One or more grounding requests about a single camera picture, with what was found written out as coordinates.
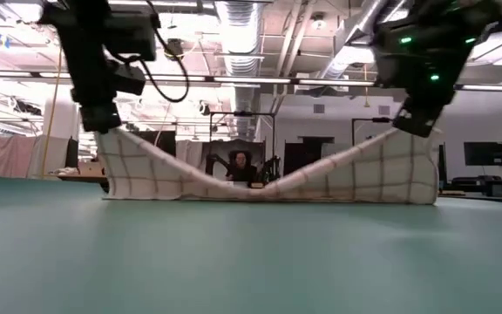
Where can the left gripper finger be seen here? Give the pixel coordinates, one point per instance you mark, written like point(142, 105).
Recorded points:
point(91, 120)
point(110, 117)

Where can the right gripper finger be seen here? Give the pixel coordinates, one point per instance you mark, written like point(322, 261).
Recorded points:
point(409, 118)
point(427, 120)

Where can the white red-checked towel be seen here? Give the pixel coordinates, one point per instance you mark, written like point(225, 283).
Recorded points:
point(364, 179)

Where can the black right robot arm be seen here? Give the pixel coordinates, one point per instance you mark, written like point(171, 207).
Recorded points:
point(451, 13)

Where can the black background robot arm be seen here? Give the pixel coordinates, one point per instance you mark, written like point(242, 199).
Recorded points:
point(270, 169)
point(216, 163)

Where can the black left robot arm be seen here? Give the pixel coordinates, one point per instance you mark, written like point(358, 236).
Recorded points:
point(72, 17)

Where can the white pillar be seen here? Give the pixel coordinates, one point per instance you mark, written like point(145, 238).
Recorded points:
point(61, 118)

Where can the black monitor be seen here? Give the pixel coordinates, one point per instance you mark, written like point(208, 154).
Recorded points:
point(484, 153)

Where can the black background table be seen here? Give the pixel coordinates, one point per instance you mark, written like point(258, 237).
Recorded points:
point(477, 183)

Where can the pink curtain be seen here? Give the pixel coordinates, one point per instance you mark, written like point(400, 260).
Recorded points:
point(2, 154)

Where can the round ceiling lamp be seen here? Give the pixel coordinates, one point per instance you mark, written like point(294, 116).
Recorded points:
point(319, 22)

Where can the grey backdrop panel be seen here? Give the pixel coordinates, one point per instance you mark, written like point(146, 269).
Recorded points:
point(216, 146)

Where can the dark panel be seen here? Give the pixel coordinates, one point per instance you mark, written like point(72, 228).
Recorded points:
point(303, 152)

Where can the person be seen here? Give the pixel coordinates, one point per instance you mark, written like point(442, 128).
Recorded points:
point(241, 168)

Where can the long ceiling light bar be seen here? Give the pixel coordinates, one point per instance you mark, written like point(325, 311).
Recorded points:
point(255, 80)

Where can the green table mat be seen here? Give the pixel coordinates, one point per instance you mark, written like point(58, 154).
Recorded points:
point(251, 261)

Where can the narrow black frame stand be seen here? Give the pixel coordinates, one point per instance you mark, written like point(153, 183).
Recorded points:
point(371, 119)

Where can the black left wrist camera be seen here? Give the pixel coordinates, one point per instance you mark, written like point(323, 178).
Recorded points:
point(131, 37)

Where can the smooth silver ventilation duct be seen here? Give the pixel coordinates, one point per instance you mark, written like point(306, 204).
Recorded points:
point(355, 26)

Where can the wide black frame stand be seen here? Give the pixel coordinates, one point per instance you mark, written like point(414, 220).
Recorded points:
point(242, 113)

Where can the corrugated silver ventilation duct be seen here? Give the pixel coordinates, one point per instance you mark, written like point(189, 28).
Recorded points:
point(240, 43)

